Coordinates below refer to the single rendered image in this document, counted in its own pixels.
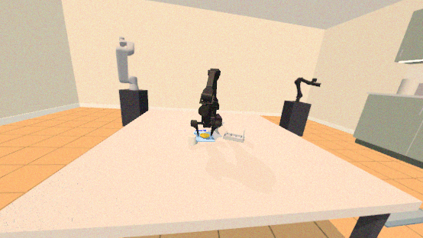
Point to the white dish rack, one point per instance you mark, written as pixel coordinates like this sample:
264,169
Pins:
234,137

